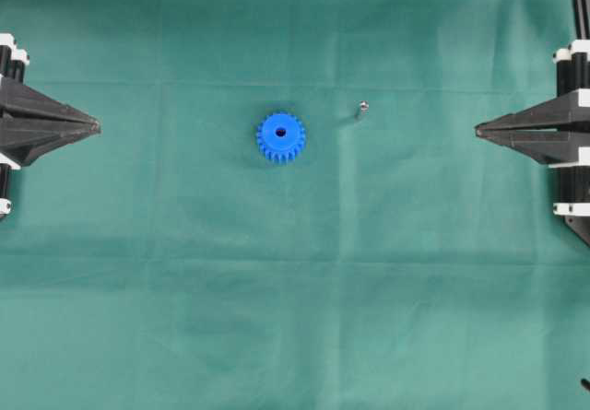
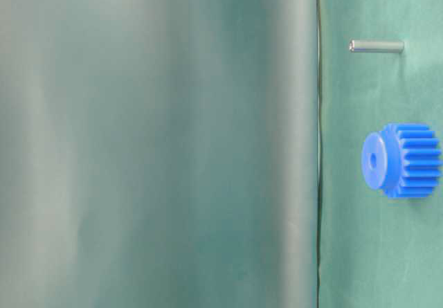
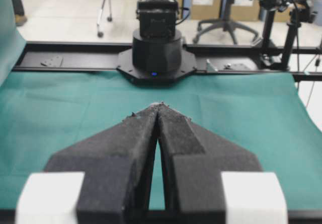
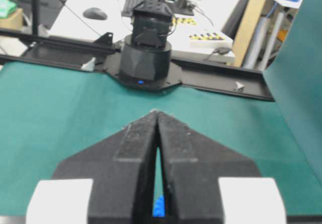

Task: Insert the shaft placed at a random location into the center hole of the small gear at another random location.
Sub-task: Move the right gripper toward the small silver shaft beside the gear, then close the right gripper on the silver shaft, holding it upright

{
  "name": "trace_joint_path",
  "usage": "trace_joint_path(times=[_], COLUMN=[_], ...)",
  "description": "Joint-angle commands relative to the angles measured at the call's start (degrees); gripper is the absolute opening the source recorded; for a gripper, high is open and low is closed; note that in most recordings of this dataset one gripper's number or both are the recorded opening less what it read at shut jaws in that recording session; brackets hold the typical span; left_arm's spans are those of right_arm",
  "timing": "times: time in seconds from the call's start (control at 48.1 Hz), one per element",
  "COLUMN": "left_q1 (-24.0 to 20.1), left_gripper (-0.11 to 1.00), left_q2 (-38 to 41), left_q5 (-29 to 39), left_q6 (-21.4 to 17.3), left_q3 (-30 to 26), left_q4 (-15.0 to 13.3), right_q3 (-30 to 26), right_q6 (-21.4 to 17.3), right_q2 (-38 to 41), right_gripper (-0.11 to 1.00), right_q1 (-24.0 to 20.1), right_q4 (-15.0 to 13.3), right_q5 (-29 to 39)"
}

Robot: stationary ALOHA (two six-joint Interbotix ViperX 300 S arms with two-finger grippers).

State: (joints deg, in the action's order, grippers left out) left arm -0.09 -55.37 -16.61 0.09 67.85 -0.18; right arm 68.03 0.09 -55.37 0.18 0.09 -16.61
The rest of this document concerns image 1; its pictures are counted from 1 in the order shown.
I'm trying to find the blue plastic gear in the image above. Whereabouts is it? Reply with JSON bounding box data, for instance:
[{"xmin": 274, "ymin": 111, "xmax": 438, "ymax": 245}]
[{"xmin": 255, "ymin": 111, "xmax": 307, "ymax": 164}]

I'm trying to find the black frame rail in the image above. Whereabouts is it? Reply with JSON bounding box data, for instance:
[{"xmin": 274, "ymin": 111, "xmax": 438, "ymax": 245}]
[{"xmin": 569, "ymin": 0, "xmax": 590, "ymax": 41}]

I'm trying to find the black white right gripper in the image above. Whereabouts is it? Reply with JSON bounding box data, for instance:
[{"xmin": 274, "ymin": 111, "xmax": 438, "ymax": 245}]
[{"xmin": 475, "ymin": 39, "xmax": 590, "ymax": 220}]

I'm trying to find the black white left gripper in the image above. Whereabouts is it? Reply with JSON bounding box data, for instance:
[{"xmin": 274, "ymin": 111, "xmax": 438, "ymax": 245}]
[{"xmin": 0, "ymin": 32, "xmax": 101, "ymax": 221}]

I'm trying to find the small metal shaft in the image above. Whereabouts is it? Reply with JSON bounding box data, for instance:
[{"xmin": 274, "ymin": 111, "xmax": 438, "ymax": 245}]
[{"xmin": 356, "ymin": 100, "xmax": 369, "ymax": 121}]

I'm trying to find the green table cloth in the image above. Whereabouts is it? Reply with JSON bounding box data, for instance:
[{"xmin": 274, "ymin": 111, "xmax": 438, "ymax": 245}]
[{"xmin": 1, "ymin": 0, "xmax": 589, "ymax": 409}]

